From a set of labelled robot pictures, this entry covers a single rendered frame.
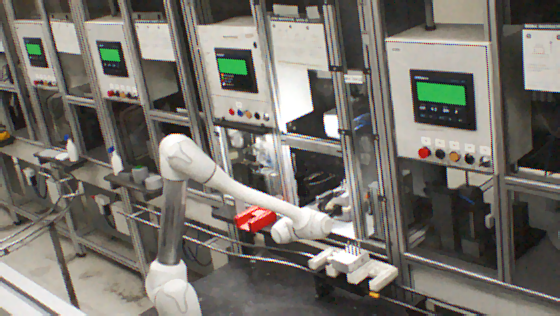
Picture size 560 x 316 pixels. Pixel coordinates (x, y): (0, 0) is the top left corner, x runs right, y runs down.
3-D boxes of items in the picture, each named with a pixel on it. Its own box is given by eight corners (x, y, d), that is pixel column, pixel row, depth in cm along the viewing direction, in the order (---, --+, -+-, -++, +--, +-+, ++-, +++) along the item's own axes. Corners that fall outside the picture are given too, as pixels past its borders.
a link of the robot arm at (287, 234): (297, 233, 317) (316, 232, 307) (271, 248, 308) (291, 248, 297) (288, 211, 316) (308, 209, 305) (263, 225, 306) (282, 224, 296)
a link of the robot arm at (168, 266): (152, 318, 300) (139, 296, 319) (189, 315, 307) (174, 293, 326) (167, 140, 282) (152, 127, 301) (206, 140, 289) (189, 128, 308)
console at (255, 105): (210, 119, 349) (192, 26, 333) (253, 101, 367) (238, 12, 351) (269, 130, 320) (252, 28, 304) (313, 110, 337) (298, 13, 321)
